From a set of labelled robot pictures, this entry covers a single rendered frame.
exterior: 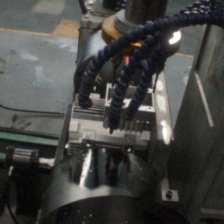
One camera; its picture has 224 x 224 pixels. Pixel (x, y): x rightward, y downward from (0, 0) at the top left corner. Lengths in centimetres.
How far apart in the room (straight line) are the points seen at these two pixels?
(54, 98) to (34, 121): 17
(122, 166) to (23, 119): 72
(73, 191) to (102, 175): 6
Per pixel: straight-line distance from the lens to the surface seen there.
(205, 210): 93
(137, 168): 67
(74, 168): 66
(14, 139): 105
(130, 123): 85
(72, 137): 86
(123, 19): 74
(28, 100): 141
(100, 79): 105
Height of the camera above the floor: 163
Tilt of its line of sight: 36 degrees down
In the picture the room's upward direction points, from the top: 9 degrees clockwise
